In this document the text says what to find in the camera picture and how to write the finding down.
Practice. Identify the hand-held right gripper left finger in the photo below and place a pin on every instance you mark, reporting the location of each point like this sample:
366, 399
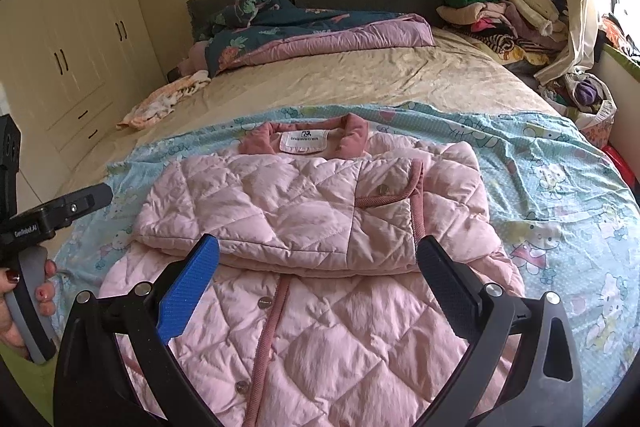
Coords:
192, 287

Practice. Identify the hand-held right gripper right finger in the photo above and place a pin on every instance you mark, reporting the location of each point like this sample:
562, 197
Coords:
447, 287

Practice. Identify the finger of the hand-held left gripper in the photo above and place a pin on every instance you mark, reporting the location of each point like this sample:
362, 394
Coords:
75, 204

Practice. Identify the pink quilted jacket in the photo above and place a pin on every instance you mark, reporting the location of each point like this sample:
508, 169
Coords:
310, 207

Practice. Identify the white bag of clothes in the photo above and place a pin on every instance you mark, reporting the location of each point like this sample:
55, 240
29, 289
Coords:
590, 92

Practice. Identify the pile of mixed clothes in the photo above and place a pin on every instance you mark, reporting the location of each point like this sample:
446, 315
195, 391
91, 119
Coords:
495, 17

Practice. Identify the person's left hand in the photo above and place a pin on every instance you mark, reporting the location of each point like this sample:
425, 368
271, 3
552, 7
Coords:
46, 294

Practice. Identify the peach and white cloth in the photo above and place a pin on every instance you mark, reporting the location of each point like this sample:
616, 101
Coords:
155, 104

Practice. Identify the blue cartoon print sheet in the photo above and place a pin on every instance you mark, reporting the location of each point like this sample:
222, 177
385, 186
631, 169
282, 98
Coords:
550, 187

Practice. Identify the cream wardrobe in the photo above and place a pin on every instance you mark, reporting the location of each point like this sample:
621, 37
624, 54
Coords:
75, 57

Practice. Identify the pink pillow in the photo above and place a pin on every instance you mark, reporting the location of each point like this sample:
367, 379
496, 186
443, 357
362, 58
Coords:
197, 59

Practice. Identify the red plastic object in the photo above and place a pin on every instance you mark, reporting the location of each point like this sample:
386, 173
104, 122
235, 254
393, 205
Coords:
617, 162

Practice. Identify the bed with beige sheet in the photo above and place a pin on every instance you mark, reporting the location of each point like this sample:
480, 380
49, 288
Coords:
350, 77

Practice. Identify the dark floral quilt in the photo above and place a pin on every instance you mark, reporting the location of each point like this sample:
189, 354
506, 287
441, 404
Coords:
280, 32

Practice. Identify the colourful cloth heap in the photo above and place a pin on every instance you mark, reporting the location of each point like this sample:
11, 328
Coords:
625, 42

